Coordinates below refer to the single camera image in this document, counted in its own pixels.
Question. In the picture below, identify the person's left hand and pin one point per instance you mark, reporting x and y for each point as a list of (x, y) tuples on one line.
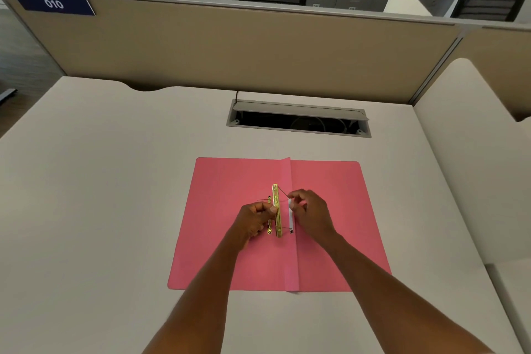
[(244, 223)]

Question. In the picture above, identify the person's right hand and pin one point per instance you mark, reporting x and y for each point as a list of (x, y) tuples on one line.
[(315, 214)]

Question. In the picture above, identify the person's right thumb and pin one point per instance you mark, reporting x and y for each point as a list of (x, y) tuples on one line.
[(298, 207)]

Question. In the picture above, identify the person's left thumb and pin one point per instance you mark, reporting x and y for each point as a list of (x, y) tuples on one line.
[(267, 210)]

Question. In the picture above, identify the gold metal fastener bar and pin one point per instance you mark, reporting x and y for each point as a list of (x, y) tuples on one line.
[(276, 196)]

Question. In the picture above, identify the white paper strip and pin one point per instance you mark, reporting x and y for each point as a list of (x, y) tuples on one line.
[(291, 225)]

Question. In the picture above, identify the person's right forearm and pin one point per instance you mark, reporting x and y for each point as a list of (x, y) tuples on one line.
[(385, 291)]

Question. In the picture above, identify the person's left forearm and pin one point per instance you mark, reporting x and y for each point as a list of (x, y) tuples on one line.
[(199, 299)]

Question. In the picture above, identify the gold metal fastener clip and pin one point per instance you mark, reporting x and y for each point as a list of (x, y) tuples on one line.
[(269, 200)]

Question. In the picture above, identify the pink paper file folder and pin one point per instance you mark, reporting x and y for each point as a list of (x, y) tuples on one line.
[(224, 200)]

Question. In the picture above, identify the beige desk divider panel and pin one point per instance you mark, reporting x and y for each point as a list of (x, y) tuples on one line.
[(249, 46)]

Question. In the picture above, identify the white side divider panel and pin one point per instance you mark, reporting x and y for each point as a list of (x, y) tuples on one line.
[(464, 158)]

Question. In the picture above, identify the blue number sign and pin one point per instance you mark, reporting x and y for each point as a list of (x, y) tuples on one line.
[(54, 3)]

